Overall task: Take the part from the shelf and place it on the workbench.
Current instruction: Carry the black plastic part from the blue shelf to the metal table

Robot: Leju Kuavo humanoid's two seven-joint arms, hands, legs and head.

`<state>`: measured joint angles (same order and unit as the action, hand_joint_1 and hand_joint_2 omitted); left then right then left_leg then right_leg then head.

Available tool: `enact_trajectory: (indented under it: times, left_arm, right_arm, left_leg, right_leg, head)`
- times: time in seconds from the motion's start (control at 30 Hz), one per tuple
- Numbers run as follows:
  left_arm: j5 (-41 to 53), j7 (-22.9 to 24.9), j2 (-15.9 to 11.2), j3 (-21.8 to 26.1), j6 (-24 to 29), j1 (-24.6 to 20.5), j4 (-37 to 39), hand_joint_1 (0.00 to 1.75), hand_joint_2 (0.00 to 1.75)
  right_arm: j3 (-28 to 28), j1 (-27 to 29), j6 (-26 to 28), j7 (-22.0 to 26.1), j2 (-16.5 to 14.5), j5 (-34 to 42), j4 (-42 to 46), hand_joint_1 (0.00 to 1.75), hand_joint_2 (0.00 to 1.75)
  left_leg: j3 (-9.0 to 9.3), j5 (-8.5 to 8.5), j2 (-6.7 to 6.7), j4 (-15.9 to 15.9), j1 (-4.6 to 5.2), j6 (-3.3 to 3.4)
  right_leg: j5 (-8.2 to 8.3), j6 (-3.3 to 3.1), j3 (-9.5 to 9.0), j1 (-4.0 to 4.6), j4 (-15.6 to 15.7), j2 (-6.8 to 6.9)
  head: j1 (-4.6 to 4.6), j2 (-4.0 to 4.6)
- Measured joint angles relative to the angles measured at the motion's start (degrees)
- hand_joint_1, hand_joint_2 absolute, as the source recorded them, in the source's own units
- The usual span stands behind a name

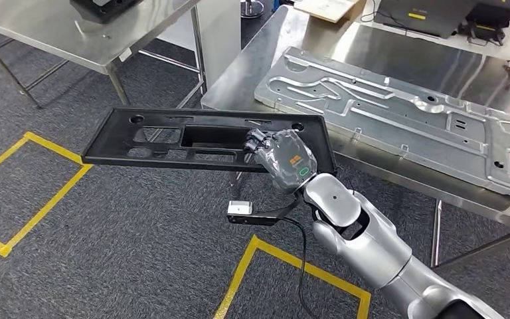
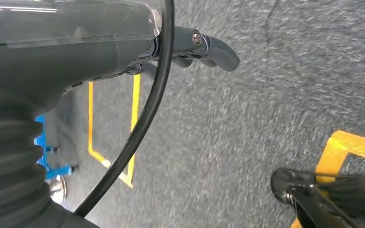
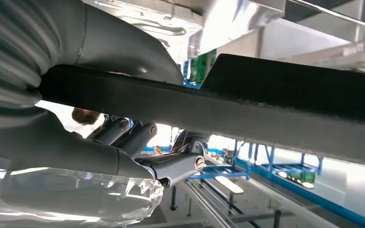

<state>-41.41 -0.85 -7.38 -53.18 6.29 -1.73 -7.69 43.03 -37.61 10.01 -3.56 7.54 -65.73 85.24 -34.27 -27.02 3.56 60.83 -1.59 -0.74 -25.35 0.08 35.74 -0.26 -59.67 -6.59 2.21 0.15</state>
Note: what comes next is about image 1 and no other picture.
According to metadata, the stamped metal plate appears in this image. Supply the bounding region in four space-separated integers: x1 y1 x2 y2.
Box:
254 46 510 197

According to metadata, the white pillar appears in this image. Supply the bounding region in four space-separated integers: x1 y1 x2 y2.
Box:
155 0 242 91

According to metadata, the black plastic panel part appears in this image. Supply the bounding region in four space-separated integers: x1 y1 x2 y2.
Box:
81 106 337 174

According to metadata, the metal barrier stanchion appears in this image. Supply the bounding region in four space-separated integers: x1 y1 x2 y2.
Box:
239 0 266 19

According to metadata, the cardboard box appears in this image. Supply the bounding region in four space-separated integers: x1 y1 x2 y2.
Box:
294 0 369 24

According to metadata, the black camera bracket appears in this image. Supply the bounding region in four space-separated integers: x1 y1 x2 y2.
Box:
226 195 304 227

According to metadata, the black tray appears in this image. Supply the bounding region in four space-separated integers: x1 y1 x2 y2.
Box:
69 0 145 24

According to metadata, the stainless steel table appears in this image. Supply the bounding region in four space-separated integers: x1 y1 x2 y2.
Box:
0 0 209 110

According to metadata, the grey device yellow label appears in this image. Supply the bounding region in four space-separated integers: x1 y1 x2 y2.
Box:
373 0 479 40

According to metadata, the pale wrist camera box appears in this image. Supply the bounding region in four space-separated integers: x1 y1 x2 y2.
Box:
227 200 254 217

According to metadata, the stainless steel workbench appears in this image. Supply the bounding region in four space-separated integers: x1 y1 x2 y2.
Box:
201 4 510 270

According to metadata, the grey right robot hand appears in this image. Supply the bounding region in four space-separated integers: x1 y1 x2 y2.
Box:
242 128 318 195

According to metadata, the black camera cable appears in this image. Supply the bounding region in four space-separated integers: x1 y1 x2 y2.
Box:
281 216 311 319

